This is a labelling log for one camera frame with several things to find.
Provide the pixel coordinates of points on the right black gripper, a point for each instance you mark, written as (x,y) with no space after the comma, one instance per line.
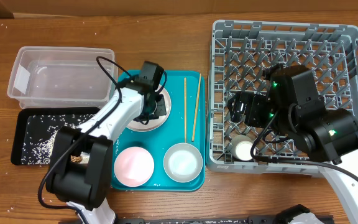
(253,99)

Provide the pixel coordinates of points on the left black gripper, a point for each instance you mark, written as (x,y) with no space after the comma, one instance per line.
(160,109)

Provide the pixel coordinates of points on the white paper cup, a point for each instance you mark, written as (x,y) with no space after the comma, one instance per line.
(241,147)

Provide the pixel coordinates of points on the pink bowl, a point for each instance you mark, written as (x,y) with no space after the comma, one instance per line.
(134,166)

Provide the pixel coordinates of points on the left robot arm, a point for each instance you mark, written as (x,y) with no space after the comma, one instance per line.
(80,167)

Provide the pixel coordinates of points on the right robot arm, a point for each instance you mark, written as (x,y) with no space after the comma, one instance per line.
(293,109)

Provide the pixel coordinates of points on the grey dishwasher rack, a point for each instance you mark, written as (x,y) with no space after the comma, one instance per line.
(240,50)

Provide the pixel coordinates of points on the white round plate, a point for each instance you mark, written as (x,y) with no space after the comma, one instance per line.
(154,123)

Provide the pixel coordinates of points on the teal serving tray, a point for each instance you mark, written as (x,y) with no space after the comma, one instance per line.
(171,132)

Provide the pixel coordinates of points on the left wooden chopstick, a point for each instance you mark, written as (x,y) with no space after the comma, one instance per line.
(185,110)

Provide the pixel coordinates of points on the wooden chopstick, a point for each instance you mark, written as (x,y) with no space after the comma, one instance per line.
(196,109)
(185,110)

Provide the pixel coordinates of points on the right wooden chopstick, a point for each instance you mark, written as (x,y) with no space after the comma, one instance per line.
(196,109)

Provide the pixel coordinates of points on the grey bowl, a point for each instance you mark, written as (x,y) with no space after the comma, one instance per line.
(183,162)

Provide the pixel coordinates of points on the clear plastic storage bin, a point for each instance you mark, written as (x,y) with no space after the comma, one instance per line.
(60,77)

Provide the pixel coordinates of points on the black plastic tray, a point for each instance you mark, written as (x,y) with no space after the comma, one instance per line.
(26,113)

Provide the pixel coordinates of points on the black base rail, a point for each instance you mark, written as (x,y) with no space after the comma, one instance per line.
(255,219)

